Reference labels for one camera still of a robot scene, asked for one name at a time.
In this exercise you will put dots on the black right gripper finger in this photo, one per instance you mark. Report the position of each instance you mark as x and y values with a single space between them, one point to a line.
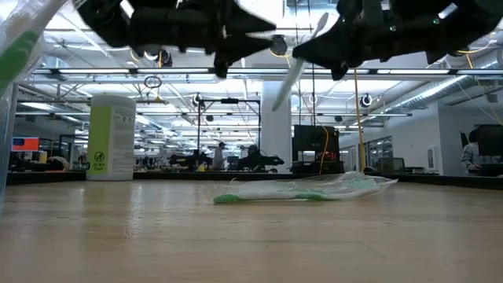
334 57
330 41

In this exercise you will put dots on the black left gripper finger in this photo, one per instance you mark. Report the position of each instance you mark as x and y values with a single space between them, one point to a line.
241 45
243 21

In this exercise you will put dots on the clear plastic zip bag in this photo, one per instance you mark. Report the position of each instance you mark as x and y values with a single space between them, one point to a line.
8 137

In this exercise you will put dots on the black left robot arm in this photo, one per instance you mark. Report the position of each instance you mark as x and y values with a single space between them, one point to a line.
102 19

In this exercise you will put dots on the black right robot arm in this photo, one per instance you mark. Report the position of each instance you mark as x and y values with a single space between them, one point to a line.
471 23

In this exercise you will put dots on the black cabinet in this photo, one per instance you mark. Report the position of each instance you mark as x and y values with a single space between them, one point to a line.
310 141

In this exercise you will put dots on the long ceiling light strip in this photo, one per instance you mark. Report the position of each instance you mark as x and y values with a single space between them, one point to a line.
98 71

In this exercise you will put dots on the white round pillar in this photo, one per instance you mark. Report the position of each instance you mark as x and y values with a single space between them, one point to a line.
275 129

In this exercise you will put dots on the person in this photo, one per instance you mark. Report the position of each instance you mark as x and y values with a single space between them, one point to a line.
58 162
473 153
220 157

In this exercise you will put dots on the black mesh office chair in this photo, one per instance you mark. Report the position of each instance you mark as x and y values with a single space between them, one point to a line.
391 167

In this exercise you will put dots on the white green wipes canister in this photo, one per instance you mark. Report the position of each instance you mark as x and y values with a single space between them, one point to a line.
114 137

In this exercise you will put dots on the black monitor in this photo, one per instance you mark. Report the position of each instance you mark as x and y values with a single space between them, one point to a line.
489 139

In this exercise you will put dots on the red screen monitor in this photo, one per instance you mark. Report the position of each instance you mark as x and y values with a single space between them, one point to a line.
25 144

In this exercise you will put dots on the black gantry frame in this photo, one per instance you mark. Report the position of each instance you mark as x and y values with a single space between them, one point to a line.
230 101

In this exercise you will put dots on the silver ventilation duct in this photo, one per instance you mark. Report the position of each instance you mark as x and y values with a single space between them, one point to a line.
444 88

